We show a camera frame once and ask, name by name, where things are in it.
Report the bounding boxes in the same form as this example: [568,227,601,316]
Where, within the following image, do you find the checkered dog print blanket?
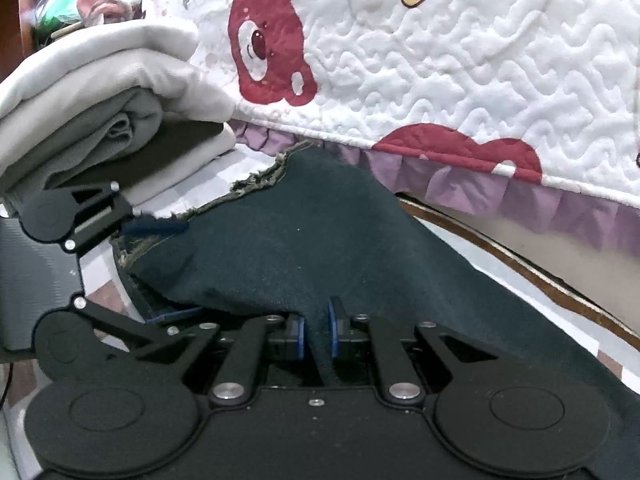
[0,142,640,480]

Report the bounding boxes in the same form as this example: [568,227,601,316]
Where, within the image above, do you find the green white plastic bag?
[30,0,151,41]

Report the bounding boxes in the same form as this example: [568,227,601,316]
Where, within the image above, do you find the dark brown folded garment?
[55,120,226,191]

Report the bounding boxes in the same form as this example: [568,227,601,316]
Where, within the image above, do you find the brown wooden furniture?
[17,0,48,56]

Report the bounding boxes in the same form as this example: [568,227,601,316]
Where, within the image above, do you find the beige bed base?
[395,192,640,351]

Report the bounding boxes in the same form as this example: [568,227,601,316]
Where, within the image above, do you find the white quilted bear bedspread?
[132,0,640,253]

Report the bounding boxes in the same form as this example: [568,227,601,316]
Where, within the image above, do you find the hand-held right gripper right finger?
[326,296,502,404]

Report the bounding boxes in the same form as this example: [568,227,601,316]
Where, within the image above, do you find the grey folded garment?
[2,87,163,206]

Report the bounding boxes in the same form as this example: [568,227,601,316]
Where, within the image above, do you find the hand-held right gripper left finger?
[134,313,308,408]

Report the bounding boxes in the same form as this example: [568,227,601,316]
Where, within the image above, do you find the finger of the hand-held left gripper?
[71,295,204,359]
[60,180,191,255]

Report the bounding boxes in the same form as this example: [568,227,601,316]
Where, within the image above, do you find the dark denim pants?
[111,140,640,480]

